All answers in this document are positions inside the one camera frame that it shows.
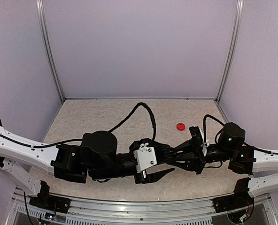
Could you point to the red earbud charging case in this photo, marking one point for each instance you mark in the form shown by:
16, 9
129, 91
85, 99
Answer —
180, 126

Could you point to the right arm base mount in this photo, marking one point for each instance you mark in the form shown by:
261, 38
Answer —
238, 199

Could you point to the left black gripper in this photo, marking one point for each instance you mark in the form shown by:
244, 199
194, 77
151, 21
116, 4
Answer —
150, 179

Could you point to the aluminium frame post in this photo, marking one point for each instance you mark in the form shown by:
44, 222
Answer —
48, 50
231, 50

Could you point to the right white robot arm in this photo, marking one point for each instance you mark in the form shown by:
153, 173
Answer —
260, 165

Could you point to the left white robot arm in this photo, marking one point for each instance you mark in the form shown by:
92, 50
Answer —
96, 157

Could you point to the left aluminium frame post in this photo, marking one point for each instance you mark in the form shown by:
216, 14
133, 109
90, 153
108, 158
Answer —
48, 50

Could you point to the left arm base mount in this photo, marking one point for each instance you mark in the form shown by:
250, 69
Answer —
45, 200

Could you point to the right aluminium frame post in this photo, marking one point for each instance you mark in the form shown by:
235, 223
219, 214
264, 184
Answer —
231, 50

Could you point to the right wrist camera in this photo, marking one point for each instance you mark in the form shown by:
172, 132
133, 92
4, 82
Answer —
196, 135

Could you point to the front aluminium rail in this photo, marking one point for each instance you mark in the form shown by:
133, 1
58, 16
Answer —
83, 211

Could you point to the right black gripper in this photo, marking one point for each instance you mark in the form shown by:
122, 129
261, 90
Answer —
197, 161

